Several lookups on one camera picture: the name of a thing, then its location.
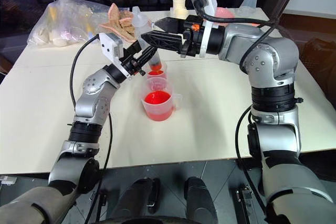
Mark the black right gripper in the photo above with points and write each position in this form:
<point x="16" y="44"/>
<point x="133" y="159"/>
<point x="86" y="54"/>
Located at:
<point x="193" y="43"/>

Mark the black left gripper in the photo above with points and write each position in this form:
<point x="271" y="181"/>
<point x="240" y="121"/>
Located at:
<point x="132" y="64"/>

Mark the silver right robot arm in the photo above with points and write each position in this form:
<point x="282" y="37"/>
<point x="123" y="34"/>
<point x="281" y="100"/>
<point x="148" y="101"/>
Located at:
<point x="275" y="58"/>

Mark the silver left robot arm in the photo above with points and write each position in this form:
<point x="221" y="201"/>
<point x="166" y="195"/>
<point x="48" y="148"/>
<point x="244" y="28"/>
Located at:
<point x="92" y="103"/>

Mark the small clear cup red liquid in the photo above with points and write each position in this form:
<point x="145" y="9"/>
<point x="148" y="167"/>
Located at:
<point x="163" y="75"/>

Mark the small empty clear cup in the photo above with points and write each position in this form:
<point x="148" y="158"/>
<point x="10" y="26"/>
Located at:
<point x="157" y="83"/>

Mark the cream plastic pipe fitting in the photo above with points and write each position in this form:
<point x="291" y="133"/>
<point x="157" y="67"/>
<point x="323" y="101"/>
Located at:
<point x="179" y="6"/>

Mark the pink beige crumpled cloth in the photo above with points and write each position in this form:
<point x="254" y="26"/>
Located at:
<point x="123" y="24"/>

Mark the pink plastic bowl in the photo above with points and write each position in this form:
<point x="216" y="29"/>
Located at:
<point x="224" y="15"/>

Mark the clear plastic bag with items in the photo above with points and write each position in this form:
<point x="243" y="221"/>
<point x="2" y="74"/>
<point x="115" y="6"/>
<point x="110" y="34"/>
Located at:
<point x="60" y="19"/>

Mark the dark rounded shape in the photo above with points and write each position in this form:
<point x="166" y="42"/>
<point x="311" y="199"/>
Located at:
<point x="136" y="197"/>
<point x="198" y="200"/>

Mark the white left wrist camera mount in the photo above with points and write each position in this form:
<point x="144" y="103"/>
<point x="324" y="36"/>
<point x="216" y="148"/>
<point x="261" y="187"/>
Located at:
<point x="111" y="45"/>

